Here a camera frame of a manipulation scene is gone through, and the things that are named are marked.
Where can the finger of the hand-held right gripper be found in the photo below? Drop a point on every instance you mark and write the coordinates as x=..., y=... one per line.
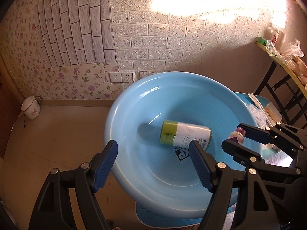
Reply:
x=254, y=134
x=239, y=152

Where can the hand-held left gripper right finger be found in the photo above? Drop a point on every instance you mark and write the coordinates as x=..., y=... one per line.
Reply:
x=200, y=165

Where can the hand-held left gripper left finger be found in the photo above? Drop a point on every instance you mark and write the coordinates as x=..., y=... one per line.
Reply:
x=105, y=165

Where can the small pink bottle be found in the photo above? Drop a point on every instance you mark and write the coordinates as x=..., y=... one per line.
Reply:
x=236, y=136

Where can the clear box of floss picks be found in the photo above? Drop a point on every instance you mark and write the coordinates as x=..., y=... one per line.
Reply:
x=257, y=116

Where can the clear box of toothpicks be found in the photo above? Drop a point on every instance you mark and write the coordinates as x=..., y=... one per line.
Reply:
x=273, y=112

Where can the light blue plastic basin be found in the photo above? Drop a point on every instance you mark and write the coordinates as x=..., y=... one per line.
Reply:
x=148, y=100

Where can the white paper chopstick packet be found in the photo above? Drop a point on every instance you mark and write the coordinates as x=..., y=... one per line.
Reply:
x=255, y=100

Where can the green and white can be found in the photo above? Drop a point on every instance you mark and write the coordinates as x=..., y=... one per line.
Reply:
x=189, y=131

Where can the clear bag of snacks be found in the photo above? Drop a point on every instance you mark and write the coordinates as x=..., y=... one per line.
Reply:
x=297, y=62

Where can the green plastic wrapper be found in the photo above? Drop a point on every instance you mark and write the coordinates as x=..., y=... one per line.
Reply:
x=263, y=41

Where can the white rice cooker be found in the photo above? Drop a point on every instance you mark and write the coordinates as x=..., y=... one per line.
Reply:
x=31, y=107

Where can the white cup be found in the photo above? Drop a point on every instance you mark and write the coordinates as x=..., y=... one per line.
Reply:
x=282, y=39

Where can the yellow side table black frame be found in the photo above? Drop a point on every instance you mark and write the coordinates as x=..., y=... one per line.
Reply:
x=283, y=81

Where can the white wall socket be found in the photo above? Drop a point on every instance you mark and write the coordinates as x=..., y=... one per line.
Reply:
x=127, y=76
x=115, y=77

